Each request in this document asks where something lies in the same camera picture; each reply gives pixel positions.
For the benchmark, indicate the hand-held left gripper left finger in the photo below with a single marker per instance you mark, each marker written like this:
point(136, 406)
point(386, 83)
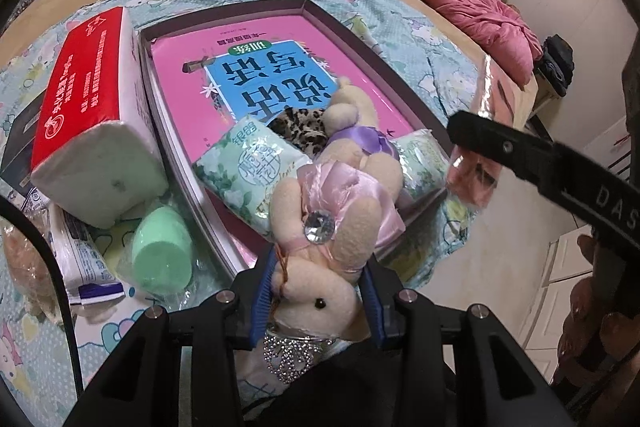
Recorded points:
point(262, 292)

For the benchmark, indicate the white drawer cabinet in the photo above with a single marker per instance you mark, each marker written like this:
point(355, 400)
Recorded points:
point(565, 257)

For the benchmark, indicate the green makeup sponge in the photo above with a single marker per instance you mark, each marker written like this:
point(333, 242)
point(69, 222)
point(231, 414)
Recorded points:
point(160, 252)

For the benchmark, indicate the black bag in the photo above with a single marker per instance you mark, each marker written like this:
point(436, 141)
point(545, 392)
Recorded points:
point(555, 62)

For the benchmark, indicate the pink book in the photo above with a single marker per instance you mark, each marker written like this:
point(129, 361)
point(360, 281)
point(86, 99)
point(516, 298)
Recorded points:
point(185, 82)

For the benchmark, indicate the leopard print scrunchie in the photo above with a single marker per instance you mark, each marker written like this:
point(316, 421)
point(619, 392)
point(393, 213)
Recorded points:
point(300, 127)

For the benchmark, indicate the pink face mask packet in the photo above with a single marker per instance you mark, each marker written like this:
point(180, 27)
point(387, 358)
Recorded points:
point(470, 187)

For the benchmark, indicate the plush toy in clear bag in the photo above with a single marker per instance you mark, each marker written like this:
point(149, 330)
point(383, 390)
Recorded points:
point(22, 262)

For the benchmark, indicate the plush bunny with pink ribbon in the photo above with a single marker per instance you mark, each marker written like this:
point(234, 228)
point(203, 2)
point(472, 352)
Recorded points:
point(325, 292)

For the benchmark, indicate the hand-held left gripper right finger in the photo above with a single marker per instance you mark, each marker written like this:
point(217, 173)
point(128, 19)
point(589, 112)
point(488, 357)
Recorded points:
point(375, 307)

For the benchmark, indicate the person's right hand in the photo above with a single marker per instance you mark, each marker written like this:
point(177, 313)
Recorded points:
point(612, 329)

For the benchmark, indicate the red tissue pack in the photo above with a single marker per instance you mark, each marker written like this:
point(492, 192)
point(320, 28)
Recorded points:
point(85, 82)

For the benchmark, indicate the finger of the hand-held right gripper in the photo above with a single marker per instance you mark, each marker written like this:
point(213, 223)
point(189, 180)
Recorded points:
point(500, 147)

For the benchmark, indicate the black cardboard box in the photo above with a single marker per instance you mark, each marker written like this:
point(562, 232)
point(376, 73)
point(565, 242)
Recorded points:
point(17, 132)

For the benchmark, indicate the green floral tissue packet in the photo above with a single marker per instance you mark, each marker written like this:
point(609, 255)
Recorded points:
point(240, 167)
point(422, 162)

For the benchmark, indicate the white tissue packet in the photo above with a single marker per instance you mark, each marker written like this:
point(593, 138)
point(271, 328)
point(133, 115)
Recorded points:
point(75, 252)

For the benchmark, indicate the dark cardboard tray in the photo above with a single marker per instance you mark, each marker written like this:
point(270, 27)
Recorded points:
point(362, 67)

